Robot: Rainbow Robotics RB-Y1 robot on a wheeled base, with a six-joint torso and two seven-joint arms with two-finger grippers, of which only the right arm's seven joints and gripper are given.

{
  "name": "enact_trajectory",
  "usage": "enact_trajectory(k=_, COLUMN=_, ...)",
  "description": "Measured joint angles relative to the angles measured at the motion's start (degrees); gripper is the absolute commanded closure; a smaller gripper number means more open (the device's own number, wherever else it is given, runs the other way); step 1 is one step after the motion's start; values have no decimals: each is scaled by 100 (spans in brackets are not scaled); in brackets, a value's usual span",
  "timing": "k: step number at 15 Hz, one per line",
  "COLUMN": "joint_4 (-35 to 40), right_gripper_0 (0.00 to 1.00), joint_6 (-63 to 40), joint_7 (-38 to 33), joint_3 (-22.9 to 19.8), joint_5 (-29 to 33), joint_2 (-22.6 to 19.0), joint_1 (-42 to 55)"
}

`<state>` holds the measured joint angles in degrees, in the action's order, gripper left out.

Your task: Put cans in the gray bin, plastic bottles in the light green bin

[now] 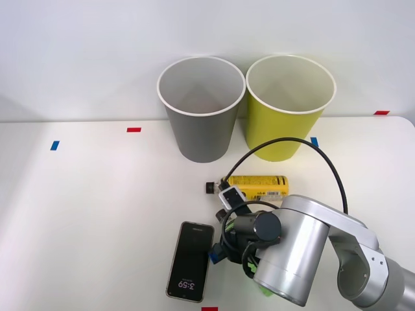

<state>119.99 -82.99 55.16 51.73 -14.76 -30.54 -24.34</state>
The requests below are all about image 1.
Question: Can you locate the yellow bottle with black cap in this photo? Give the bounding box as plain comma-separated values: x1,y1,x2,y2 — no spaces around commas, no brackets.
204,174,290,204

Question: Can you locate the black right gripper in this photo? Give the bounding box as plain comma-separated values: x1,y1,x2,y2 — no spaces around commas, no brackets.
209,225,259,265

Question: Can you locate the black smartphone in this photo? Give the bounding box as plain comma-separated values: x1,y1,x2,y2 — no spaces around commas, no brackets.
165,221,215,304

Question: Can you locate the yellow-green plastic waste bin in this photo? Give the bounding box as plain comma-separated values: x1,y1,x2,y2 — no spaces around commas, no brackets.
245,54,337,163

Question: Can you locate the grey plastic waste bin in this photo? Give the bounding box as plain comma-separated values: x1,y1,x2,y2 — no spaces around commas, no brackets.
156,56,246,164

